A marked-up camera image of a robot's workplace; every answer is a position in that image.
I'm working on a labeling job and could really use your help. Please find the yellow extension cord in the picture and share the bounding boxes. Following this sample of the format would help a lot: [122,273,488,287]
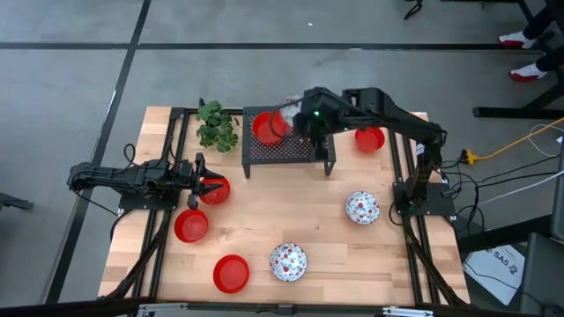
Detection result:
[460,116,564,165]

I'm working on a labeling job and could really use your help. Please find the red and white shoes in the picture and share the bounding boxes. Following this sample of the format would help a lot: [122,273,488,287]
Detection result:
[497,0,564,84]

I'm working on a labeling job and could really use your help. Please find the green potted plant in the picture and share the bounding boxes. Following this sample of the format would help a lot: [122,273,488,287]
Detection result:
[195,99,241,154]

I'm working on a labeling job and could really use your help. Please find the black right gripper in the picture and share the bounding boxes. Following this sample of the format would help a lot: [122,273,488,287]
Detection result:
[293,103,336,159]

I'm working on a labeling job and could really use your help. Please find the red plastic bowl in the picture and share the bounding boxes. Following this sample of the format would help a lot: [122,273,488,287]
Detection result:
[354,126,387,154]
[251,110,292,146]
[198,176,232,206]
[211,254,251,295]
[173,208,210,244]

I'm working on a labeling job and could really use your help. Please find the white printed sheet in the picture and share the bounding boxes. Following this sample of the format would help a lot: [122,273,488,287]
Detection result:
[462,244,526,307]

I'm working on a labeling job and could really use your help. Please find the silver metal bracket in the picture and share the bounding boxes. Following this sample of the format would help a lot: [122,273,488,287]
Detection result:
[136,302,189,317]
[382,306,435,317]

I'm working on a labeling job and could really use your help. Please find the black aluminium table frame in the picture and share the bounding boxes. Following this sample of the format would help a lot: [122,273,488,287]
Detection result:
[99,99,471,317]

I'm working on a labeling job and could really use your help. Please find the white cable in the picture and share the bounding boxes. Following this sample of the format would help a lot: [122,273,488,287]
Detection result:
[478,169,564,206]

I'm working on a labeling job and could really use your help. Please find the black perforated metal shelf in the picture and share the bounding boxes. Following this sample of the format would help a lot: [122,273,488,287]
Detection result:
[241,104,338,180]

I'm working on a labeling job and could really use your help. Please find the black stand foot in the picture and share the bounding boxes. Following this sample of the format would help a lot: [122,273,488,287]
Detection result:
[0,192,35,211]

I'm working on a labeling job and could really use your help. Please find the black desk frame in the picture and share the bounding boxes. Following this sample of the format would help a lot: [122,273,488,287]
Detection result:
[472,81,564,121]

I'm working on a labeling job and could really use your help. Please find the red strawberry print bowl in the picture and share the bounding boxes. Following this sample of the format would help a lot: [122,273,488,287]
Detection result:
[278,94,306,129]
[344,189,381,226]
[269,242,308,283]

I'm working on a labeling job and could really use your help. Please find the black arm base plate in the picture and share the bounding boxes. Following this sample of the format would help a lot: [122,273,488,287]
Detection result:
[117,189,182,211]
[393,181,457,217]

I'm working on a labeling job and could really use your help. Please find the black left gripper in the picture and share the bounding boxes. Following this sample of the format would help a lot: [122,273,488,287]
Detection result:
[174,152,226,210]

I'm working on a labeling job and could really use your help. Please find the white red shoe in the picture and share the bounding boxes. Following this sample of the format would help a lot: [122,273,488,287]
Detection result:
[498,30,538,49]
[509,63,550,83]

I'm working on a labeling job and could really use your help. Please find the black metal bar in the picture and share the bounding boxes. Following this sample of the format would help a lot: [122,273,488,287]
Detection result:
[456,214,554,253]

